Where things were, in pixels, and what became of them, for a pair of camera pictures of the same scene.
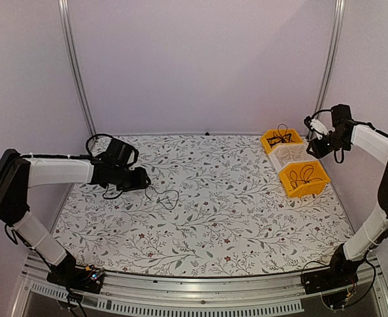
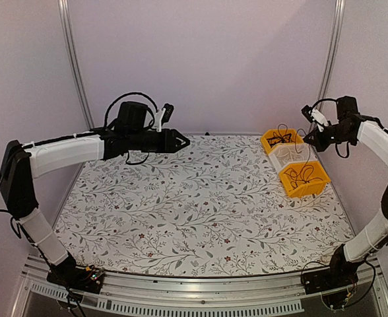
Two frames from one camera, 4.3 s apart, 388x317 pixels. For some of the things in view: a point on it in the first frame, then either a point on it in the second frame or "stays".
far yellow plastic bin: [272, 137] stays
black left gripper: [140, 181] to [169, 144]
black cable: [278, 139] stays
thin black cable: [160, 193] to [295, 145]
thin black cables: [305, 173] stays
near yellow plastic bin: [303, 177] stays
